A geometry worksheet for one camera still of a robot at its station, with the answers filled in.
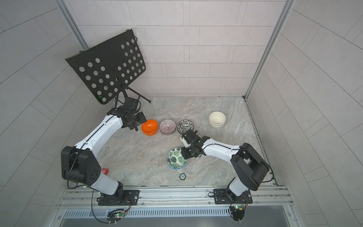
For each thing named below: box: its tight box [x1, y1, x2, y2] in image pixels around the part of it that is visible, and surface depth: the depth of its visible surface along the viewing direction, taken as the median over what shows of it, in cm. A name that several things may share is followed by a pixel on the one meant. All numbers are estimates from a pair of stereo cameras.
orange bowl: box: [141, 119, 158, 136], surface depth 93 cm
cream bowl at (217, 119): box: [208, 111, 226, 128], surface depth 98 cm
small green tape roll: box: [179, 173, 187, 181], surface depth 80 cm
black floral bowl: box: [177, 119, 195, 135], surface depth 96 cm
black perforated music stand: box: [65, 29, 152, 105], surface depth 70 cm
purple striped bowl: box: [158, 119, 177, 135], surface depth 96 cm
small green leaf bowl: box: [166, 147, 188, 170], surface depth 84 cm
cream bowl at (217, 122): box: [208, 117, 226, 129], surface depth 96 cm
